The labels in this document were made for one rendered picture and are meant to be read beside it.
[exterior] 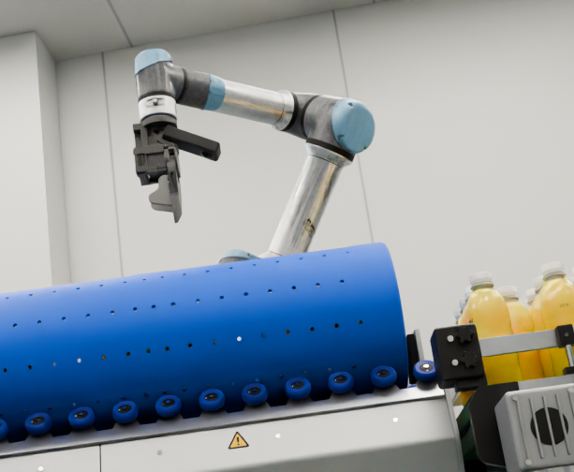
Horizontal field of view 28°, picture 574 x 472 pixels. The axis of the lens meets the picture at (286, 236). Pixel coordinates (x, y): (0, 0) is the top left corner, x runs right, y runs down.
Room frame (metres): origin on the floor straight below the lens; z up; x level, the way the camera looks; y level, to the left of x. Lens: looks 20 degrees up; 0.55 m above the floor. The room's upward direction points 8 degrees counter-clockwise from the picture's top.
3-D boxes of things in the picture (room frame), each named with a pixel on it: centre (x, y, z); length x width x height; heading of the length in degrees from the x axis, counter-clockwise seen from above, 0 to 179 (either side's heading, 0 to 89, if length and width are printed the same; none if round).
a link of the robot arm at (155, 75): (2.02, 0.22, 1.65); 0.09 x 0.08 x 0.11; 130
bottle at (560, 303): (1.91, -0.45, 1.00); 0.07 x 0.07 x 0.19
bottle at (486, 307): (1.91, -0.33, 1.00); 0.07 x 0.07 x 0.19
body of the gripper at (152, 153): (2.02, 0.23, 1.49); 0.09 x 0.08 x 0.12; 92
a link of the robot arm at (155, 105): (2.02, 0.22, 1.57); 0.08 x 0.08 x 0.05
